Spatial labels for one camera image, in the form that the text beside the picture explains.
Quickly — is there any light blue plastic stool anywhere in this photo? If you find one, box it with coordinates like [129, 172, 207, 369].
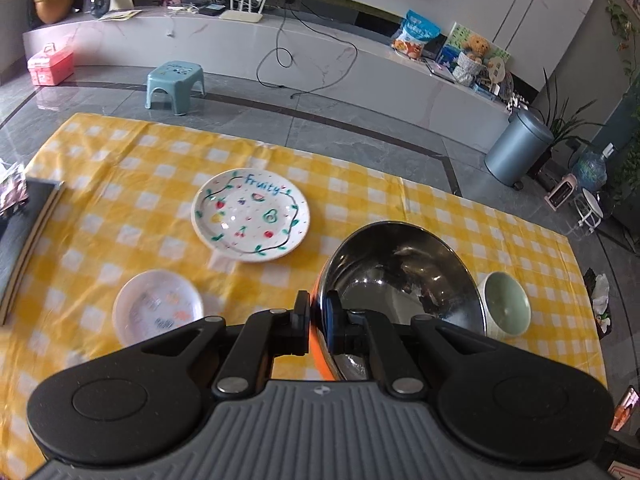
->
[145, 61, 205, 110]

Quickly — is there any small white plate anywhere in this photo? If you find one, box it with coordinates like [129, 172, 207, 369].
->
[112, 269, 205, 347]

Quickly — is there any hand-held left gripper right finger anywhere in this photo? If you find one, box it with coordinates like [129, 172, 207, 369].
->
[326, 291, 502, 397]

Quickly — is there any white round stool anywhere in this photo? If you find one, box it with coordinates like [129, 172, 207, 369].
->
[572, 189, 605, 233]

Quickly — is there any grey round trash can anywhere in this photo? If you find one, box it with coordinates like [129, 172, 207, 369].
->
[484, 108, 555, 191]

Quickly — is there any steel bowl with orange outside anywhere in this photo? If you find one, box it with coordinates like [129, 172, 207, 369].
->
[310, 221, 487, 383]

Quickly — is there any white router with antennas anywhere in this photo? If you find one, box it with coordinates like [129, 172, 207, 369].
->
[220, 0, 271, 23]

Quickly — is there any pink small appliance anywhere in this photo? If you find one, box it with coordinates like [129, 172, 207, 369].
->
[544, 173, 578, 211]

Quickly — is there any yellow checked tablecloth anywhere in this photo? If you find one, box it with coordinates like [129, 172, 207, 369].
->
[0, 112, 608, 480]

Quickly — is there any black cable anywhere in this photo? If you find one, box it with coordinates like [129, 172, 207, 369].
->
[256, 10, 359, 99]

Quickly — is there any round hand fan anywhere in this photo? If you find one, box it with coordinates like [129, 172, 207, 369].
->
[482, 55, 509, 84]

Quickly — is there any potted long-leaf plant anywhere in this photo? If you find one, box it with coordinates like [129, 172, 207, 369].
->
[537, 67, 607, 173]

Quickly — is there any blue and white snack bag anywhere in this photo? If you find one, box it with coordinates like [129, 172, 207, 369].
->
[391, 10, 443, 61]

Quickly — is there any blue water jug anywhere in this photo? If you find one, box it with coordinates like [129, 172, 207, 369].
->
[572, 144, 616, 196]

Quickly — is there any white fruit-pattern plate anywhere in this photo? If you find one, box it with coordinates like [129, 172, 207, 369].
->
[191, 167, 311, 262]

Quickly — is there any white cup with green inside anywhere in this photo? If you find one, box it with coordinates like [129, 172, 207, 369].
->
[475, 271, 532, 338]

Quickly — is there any climbing green plant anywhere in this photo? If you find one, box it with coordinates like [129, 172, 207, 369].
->
[604, 0, 640, 203]

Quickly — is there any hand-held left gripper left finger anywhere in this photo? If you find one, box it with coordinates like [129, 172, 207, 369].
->
[136, 290, 312, 402]

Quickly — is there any phone with lit screen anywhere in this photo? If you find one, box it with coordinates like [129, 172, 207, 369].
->
[611, 385, 640, 432]

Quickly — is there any brown teddy bear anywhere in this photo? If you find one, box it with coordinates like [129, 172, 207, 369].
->
[462, 35, 491, 65]

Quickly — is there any pink storage box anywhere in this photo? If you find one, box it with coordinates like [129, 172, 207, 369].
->
[27, 42, 76, 86]

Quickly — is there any clear plastic bag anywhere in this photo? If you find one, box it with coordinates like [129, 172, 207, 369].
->
[582, 269, 613, 333]

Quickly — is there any pink printed packet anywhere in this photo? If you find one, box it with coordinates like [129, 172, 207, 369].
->
[0, 159, 28, 218]

